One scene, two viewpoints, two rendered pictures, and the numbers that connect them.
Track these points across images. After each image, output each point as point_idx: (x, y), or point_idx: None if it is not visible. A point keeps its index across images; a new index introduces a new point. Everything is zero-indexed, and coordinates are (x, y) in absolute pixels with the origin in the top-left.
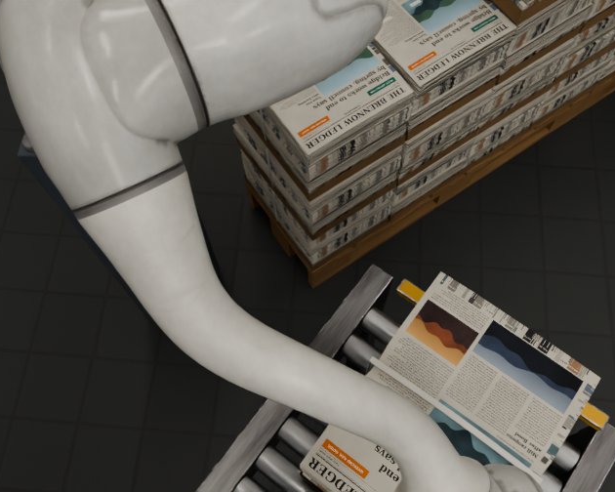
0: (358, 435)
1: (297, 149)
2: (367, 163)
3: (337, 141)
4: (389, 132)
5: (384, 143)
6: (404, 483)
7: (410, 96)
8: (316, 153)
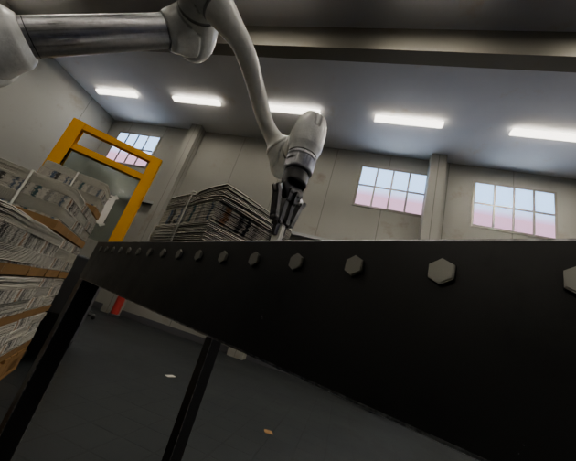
0: (268, 110)
1: None
2: None
3: (12, 209)
4: (8, 247)
5: (0, 257)
6: (277, 134)
7: (31, 221)
8: (5, 206)
